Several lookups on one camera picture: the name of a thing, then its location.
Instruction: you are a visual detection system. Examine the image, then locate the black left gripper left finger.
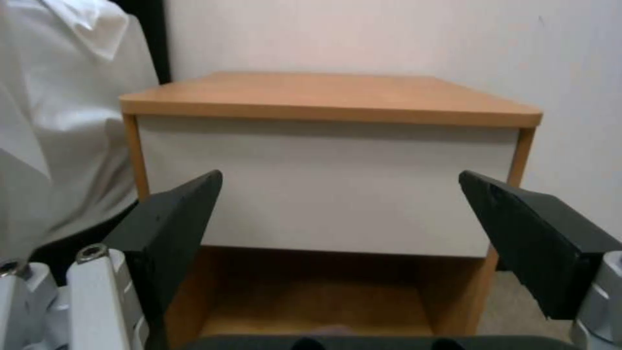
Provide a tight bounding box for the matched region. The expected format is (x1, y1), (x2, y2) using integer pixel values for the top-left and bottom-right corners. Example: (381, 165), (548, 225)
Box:
(0, 169), (225, 350)

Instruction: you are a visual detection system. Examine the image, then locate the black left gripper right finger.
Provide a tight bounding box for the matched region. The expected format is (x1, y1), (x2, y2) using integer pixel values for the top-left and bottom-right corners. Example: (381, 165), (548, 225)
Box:
(458, 170), (622, 350)

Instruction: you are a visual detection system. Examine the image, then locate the wooden bedside cabinet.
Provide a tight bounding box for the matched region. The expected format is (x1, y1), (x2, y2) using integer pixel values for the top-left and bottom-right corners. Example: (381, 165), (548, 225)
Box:
(119, 71), (543, 338)

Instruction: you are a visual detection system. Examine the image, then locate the white cabinet drawer front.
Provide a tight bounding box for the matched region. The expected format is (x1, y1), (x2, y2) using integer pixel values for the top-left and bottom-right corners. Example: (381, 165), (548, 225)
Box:
(135, 115), (522, 259)

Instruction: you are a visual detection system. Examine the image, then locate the white bed sheet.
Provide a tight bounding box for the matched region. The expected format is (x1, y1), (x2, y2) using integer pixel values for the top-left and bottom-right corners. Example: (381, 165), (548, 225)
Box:
(0, 0), (161, 263)

